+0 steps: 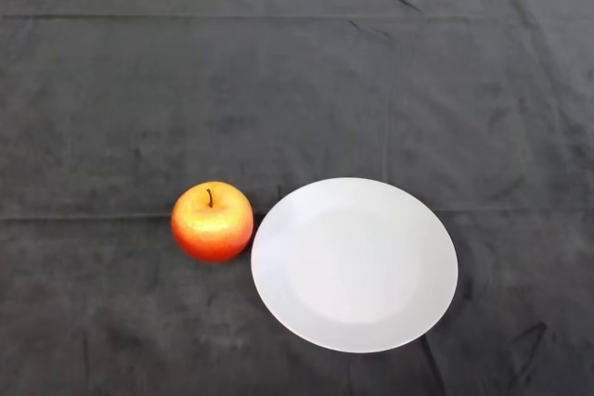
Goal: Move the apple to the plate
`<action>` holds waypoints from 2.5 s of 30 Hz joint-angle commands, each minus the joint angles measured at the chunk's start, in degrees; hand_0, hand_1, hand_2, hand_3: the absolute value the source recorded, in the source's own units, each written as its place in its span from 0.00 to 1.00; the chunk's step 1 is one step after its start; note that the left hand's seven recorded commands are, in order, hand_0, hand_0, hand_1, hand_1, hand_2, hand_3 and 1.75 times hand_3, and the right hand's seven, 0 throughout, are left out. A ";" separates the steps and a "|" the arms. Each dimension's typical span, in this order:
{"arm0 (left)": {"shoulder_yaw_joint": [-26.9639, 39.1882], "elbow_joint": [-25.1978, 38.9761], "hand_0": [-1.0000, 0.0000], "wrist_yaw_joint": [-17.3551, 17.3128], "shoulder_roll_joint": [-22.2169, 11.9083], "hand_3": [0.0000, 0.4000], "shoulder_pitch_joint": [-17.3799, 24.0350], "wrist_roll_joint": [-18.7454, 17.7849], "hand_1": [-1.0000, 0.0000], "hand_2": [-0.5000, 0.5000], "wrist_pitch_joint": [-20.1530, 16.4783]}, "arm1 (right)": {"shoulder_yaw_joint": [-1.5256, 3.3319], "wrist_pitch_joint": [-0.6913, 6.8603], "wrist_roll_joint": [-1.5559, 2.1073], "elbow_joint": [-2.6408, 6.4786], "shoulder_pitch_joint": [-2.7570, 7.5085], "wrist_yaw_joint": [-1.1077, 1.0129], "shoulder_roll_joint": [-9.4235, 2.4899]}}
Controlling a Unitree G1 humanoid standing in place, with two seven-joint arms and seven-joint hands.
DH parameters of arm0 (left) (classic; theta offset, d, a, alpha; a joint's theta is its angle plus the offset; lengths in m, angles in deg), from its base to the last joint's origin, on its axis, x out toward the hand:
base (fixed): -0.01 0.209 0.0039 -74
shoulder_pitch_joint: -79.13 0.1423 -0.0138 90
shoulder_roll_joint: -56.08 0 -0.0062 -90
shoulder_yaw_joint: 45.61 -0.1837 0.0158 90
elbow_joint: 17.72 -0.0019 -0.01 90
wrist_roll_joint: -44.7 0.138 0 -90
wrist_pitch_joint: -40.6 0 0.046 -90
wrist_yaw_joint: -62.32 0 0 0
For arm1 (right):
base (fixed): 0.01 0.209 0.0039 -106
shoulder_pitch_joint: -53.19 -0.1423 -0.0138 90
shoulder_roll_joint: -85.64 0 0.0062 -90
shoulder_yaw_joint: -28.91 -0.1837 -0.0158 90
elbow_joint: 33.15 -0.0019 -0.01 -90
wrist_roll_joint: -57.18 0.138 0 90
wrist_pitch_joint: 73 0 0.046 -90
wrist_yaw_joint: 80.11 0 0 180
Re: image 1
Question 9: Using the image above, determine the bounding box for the white round plate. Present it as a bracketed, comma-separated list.
[250, 176, 459, 354]

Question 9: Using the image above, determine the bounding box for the red yellow apple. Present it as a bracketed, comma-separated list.
[170, 181, 255, 263]

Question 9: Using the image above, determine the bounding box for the black cloth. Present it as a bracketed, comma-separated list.
[0, 0, 594, 396]

